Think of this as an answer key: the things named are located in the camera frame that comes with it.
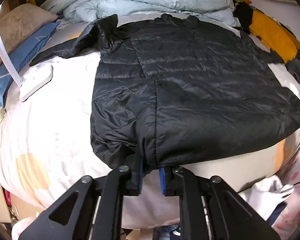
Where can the orange yellow cushion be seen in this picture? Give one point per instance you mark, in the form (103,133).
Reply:
(273,35)

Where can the black puffer jacket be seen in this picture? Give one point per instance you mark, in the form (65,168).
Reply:
(180,91)

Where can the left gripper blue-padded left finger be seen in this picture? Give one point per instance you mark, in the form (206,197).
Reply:
(91,208)

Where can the blue pillow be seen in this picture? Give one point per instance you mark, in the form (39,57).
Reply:
(23,54)

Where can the beige pillow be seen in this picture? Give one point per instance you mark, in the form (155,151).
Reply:
(20,23)

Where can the black cloth by cushion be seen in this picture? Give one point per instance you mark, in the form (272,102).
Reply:
(244,13)

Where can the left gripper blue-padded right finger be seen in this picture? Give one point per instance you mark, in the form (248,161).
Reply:
(210,209)

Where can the grey patterned bed sheet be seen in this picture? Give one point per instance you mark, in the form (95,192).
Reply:
(45,146)

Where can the white desk lamp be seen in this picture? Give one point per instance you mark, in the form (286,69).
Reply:
(29,83)

